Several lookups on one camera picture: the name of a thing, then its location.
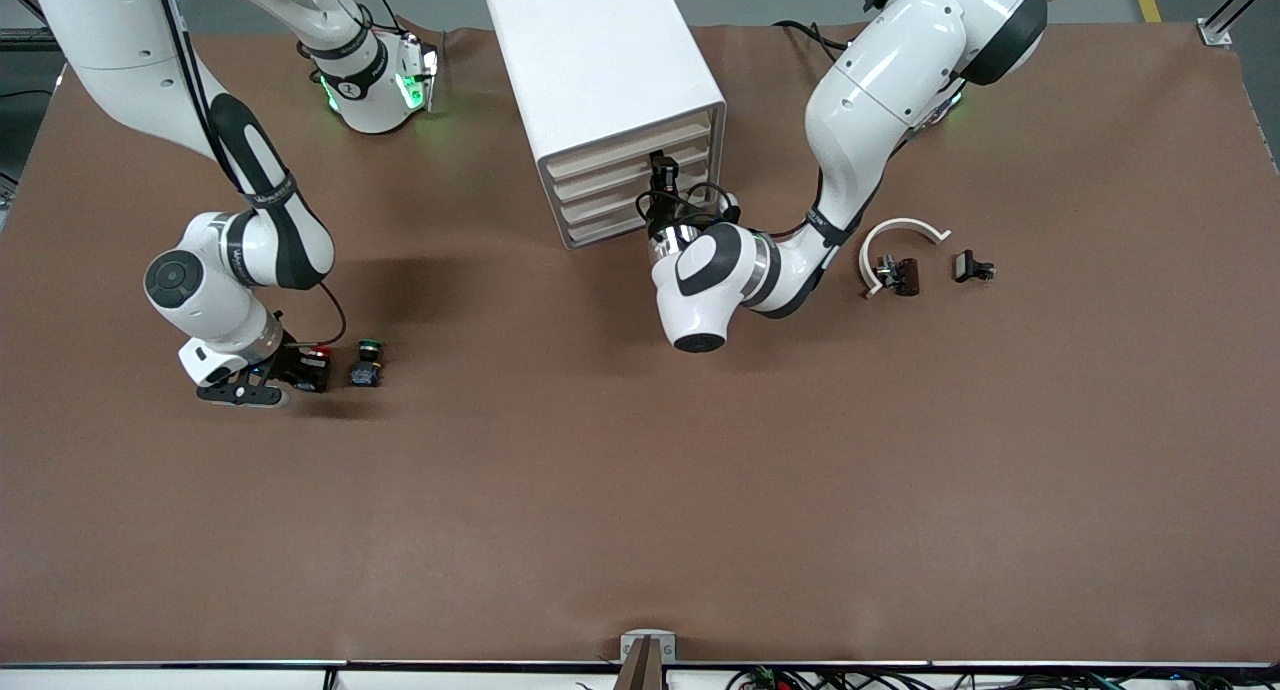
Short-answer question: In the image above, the cabinet drawer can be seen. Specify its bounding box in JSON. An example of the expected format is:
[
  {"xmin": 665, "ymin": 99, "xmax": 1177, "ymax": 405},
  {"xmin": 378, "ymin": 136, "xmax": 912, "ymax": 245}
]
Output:
[
  {"xmin": 550, "ymin": 135, "xmax": 714, "ymax": 204},
  {"xmin": 562, "ymin": 181, "xmax": 717, "ymax": 246},
  {"xmin": 555, "ymin": 158, "xmax": 715, "ymax": 225},
  {"xmin": 547, "ymin": 112, "xmax": 714, "ymax": 183}
]

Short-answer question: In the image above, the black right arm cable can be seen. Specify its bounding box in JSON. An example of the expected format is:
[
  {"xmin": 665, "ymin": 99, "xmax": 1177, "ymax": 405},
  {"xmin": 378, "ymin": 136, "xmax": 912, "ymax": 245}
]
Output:
[{"xmin": 150, "ymin": 0, "xmax": 348, "ymax": 351}]

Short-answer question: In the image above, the grey mount bracket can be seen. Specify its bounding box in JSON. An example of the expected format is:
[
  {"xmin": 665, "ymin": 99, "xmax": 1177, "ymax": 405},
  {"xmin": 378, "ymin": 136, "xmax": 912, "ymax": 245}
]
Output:
[{"xmin": 615, "ymin": 630, "xmax": 678, "ymax": 690}]

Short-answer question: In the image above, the white drawer cabinet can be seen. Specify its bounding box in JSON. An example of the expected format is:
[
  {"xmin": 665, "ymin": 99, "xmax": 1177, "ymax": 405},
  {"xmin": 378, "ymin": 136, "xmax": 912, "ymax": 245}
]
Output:
[{"xmin": 484, "ymin": 0, "xmax": 728, "ymax": 251}]

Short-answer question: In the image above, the green push button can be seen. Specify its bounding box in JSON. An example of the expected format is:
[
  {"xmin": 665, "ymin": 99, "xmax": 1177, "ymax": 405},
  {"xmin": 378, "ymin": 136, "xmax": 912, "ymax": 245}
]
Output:
[{"xmin": 350, "ymin": 338, "xmax": 390, "ymax": 389}]

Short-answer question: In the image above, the brown handled chrome valve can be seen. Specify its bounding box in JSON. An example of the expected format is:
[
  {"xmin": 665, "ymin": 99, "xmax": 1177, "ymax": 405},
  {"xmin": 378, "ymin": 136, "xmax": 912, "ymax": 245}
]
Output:
[{"xmin": 875, "ymin": 255, "xmax": 921, "ymax": 298}]

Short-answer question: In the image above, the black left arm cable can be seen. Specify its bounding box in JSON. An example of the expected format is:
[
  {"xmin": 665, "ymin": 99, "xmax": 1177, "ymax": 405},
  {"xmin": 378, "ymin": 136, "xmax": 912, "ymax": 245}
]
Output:
[{"xmin": 636, "ymin": 180, "xmax": 741, "ymax": 233}]

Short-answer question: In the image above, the brown table cover sheet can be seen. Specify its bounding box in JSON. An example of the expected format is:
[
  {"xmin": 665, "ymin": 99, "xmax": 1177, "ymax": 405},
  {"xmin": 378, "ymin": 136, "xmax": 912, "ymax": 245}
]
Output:
[{"xmin": 0, "ymin": 22, "xmax": 1280, "ymax": 666}]

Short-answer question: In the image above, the metal table edge rail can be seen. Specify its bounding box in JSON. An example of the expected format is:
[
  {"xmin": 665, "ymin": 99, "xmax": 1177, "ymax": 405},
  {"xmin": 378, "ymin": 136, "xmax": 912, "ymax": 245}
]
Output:
[{"xmin": 0, "ymin": 658, "xmax": 1280, "ymax": 671}]

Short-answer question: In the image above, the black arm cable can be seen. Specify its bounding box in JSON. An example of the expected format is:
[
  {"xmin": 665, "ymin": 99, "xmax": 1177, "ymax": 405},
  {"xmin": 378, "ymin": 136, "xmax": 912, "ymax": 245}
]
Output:
[
  {"xmin": 150, "ymin": 0, "xmax": 348, "ymax": 351},
  {"xmin": 636, "ymin": 180, "xmax": 741, "ymax": 233}
]

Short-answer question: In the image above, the white curved clamp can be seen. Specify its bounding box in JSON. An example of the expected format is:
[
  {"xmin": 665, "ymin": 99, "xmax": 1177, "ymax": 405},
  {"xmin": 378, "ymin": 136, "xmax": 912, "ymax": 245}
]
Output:
[{"xmin": 858, "ymin": 217, "xmax": 953, "ymax": 300}]

